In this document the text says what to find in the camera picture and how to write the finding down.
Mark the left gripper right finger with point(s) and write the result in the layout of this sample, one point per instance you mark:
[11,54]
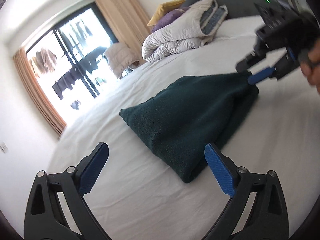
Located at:
[268,218]

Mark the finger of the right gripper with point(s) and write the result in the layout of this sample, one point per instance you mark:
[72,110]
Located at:
[261,75]
[250,60]

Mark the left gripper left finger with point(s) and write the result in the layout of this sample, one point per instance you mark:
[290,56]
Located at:
[44,217]

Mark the dark green knit sweater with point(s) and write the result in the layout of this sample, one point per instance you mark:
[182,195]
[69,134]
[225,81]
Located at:
[190,113]

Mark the person right hand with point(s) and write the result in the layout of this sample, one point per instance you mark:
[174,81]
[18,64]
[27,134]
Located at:
[310,68]

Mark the folded grey white duvet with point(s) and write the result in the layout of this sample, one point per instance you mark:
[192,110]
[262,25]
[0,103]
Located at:
[193,29]

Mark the purple pillow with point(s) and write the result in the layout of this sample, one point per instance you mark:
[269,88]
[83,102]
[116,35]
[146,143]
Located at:
[169,18]

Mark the yellow pillow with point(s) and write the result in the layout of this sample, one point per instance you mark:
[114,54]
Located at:
[163,9]

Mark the left beige curtain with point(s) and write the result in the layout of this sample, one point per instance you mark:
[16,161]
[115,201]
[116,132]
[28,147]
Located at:
[36,93]

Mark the beige curtain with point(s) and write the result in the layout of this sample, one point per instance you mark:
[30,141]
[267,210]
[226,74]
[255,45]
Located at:
[128,21]
[36,93]

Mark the right beige curtain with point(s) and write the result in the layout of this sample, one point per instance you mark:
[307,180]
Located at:
[128,21]

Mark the beige puffer vest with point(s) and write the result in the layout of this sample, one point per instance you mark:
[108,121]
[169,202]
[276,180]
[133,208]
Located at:
[120,58]

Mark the dark hanging laundry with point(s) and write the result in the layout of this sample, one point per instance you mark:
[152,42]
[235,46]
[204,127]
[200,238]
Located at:
[78,72]

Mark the patterned hanging garment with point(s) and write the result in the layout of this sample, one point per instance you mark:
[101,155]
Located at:
[45,61]

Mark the black framed balcony door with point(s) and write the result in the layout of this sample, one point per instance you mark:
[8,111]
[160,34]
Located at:
[71,39]

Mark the white wall socket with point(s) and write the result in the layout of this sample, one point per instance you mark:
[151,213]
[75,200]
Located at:
[3,147]

